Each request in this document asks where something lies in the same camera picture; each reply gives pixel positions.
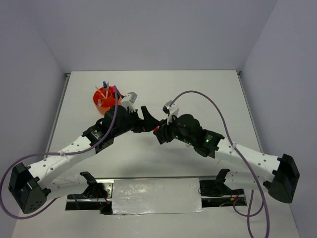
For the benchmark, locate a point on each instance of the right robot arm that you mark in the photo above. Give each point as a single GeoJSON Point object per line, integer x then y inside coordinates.
{"type": "Point", "coordinates": [276, 175]}

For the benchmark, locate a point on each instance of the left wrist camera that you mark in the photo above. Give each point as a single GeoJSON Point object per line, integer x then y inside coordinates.
{"type": "Point", "coordinates": [128, 101]}

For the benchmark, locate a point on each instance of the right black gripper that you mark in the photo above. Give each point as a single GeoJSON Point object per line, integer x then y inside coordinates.
{"type": "Point", "coordinates": [163, 132]}

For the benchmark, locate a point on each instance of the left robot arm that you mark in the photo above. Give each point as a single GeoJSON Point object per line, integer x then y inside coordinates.
{"type": "Point", "coordinates": [32, 185]}

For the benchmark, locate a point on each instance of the orange round desk organizer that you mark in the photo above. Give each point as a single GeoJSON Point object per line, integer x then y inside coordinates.
{"type": "Point", "coordinates": [107, 103]}

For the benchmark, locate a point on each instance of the clear green pen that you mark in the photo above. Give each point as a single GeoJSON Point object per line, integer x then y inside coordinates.
{"type": "Point", "coordinates": [107, 89]}

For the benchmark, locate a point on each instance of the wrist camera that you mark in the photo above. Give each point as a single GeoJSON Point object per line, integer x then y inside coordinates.
{"type": "Point", "coordinates": [128, 101]}
{"type": "Point", "coordinates": [170, 109]}

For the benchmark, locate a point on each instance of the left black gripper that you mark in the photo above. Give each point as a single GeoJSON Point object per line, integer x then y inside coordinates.
{"type": "Point", "coordinates": [143, 125]}

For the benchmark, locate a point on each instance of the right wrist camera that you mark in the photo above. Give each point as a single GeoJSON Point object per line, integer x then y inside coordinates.
{"type": "Point", "coordinates": [170, 109]}

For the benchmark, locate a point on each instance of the clear orange pen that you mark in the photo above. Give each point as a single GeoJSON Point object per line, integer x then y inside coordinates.
{"type": "Point", "coordinates": [100, 92]}

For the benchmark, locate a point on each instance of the pink black highlighter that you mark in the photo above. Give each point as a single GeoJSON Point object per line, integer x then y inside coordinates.
{"type": "Point", "coordinates": [113, 89]}

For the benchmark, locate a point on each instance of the silver taped plate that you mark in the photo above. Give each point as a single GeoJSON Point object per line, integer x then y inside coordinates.
{"type": "Point", "coordinates": [156, 196]}

